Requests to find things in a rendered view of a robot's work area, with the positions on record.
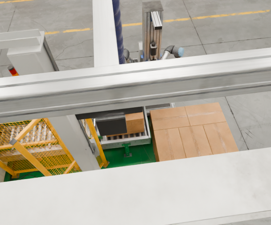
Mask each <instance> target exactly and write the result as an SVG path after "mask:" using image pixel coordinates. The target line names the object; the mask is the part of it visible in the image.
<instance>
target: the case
mask: <svg viewBox="0 0 271 225"><path fill-rule="evenodd" d="M125 117H126V124H127V133H122V134H114V135H107V136H106V137H111V136H118V135H125V134H132V133H140V132H144V115H143V112H139V113H131V114H125Z"/></svg>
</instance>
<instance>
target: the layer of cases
mask: <svg viewBox="0 0 271 225"><path fill-rule="evenodd" d="M149 124H150V129H151V134H152V141H153V145H154V151H155V156H156V162H163V161H170V160H177V159H184V158H194V157H201V156H208V155H215V154H224V153H232V152H239V150H238V148H237V145H236V143H235V141H234V138H233V136H232V133H231V131H230V129H229V126H228V124H227V122H226V119H225V117H224V114H223V112H222V109H221V107H220V104H219V103H218V102H216V103H209V104H198V105H191V106H183V107H175V108H165V109H158V110H150V117H149Z"/></svg>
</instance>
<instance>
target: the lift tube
mask: <svg viewBox="0 0 271 225"><path fill-rule="evenodd" d="M112 5H113V13H114V21H115V32H116V40H117V47H118V55H119V64H125V56H124V46H123V34H122V22H121V11H120V0H112ZM121 37H122V38H121ZM120 38H121V40H120Z"/></svg>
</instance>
